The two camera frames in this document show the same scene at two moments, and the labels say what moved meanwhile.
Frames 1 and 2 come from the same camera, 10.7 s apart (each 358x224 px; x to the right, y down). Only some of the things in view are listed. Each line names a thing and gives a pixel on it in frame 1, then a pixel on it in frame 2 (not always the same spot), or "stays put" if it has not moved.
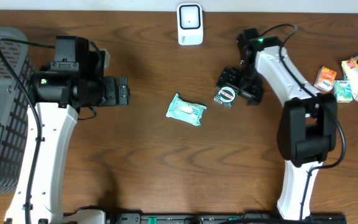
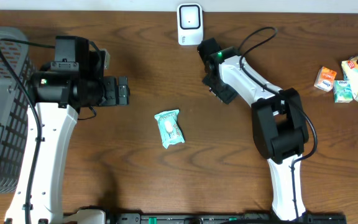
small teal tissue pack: [343, 91] stays put
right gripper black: [252, 94] -> [227, 94]
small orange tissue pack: [325, 79] stays put
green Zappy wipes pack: [181, 109] -> [168, 123]
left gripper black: [111, 84] stays put
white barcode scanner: [190, 23] stays put
